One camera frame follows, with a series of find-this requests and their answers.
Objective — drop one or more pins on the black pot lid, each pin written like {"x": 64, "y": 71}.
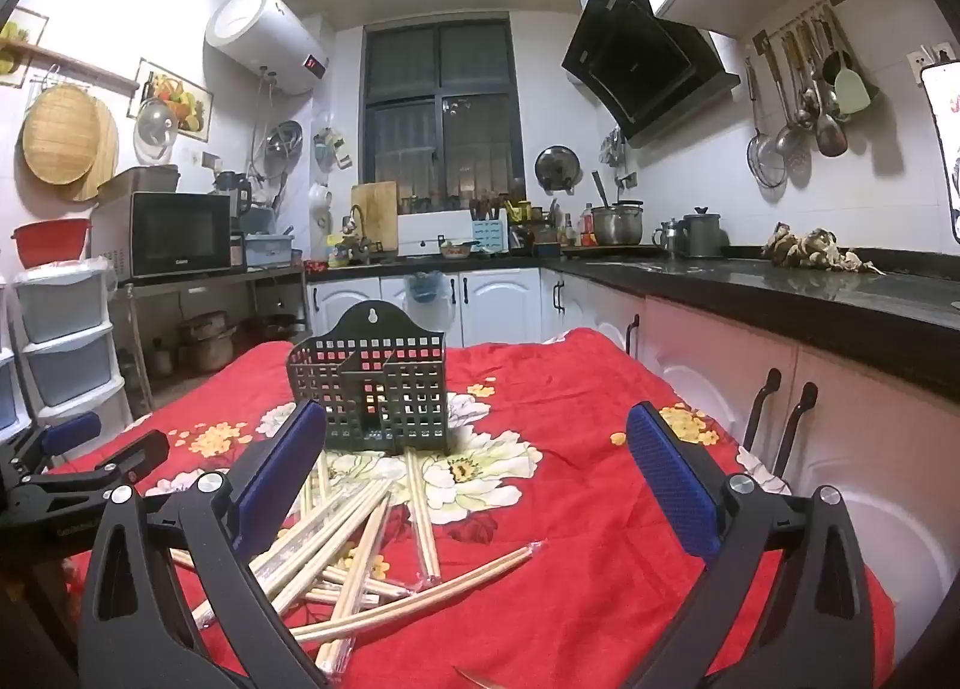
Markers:
{"x": 556, "y": 167}

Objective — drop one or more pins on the red plastic basin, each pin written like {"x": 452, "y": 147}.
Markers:
{"x": 49, "y": 243}

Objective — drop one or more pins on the steel stockpot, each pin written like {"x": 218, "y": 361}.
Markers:
{"x": 619, "y": 225}

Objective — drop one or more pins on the black kitchen countertop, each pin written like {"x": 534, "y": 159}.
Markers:
{"x": 825, "y": 291}

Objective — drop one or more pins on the food bowl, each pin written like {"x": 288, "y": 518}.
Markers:
{"x": 455, "y": 251}

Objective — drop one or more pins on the glass pot lid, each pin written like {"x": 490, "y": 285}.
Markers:
{"x": 154, "y": 130}

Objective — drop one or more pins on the white water heater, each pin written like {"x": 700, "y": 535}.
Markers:
{"x": 262, "y": 36}

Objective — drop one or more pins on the steel kettle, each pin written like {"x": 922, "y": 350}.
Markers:
{"x": 669, "y": 239}

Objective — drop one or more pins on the blue hanging bag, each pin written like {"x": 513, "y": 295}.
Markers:
{"x": 426, "y": 288}

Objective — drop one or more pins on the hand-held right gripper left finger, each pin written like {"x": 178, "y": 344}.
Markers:
{"x": 283, "y": 460}

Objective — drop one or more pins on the round bamboo tray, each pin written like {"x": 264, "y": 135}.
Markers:
{"x": 60, "y": 134}

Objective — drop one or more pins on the black range hood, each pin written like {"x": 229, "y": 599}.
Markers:
{"x": 637, "y": 51}

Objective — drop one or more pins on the hanging plastic holder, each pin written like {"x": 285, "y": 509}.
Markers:
{"x": 330, "y": 149}

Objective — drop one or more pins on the steel slotted ladle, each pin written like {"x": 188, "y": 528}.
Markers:
{"x": 793, "y": 149}

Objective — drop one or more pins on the blue cutlery holder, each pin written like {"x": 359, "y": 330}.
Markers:
{"x": 491, "y": 237}

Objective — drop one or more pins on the red floral blanket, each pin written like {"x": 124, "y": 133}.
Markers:
{"x": 562, "y": 434}

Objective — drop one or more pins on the green spatula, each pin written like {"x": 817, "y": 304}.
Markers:
{"x": 851, "y": 92}

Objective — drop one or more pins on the bunch of wooden chopsticks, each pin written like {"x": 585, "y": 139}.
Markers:
{"x": 421, "y": 516}

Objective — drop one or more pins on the grey lidded pitcher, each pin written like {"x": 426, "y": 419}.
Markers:
{"x": 703, "y": 235}

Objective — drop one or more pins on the dark framed window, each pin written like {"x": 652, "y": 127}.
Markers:
{"x": 442, "y": 96}

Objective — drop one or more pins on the small fruit wall poster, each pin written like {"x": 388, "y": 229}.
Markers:
{"x": 15, "y": 32}

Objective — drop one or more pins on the white kitchen base cabinets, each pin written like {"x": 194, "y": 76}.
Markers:
{"x": 502, "y": 306}

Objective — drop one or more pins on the white hanging jug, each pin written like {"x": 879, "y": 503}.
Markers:
{"x": 321, "y": 209}

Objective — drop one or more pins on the black blender jug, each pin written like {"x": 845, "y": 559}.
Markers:
{"x": 232, "y": 194}

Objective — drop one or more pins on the wooden wall shelf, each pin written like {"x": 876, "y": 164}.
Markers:
{"x": 75, "y": 62}

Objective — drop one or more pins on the wide fruit wall poster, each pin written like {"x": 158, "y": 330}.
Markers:
{"x": 187, "y": 100}

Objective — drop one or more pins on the blue dish box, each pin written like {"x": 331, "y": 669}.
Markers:
{"x": 268, "y": 250}

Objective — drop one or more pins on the wooden cutting board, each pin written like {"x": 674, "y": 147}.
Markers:
{"x": 375, "y": 213}

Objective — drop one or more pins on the plastic drawer unit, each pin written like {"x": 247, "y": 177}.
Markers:
{"x": 60, "y": 306}

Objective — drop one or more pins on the steel box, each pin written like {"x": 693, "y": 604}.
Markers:
{"x": 142, "y": 180}

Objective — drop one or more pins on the metal shelf rack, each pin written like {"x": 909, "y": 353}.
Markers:
{"x": 187, "y": 278}

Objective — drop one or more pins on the red label bottle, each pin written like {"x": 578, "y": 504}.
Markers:
{"x": 587, "y": 228}

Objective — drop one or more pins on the steel faucet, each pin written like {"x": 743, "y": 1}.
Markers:
{"x": 358, "y": 220}

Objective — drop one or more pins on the dark green utensil basket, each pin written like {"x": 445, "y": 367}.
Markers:
{"x": 390, "y": 327}

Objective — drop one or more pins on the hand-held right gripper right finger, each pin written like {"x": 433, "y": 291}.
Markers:
{"x": 675, "y": 483}

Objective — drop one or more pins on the round wooden board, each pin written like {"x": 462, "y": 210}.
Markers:
{"x": 109, "y": 149}

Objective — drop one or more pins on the hanging steel bowl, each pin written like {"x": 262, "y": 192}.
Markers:
{"x": 283, "y": 143}

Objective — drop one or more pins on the black wok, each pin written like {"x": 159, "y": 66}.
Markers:
{"x": 279, "y": 327}

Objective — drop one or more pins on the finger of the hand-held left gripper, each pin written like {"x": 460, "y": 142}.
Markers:
{"x": 71, "y": 429}
{"x": 131, "y": 456}

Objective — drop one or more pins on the black microwave oven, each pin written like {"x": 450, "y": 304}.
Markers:
{"x": 172, "y": 235}

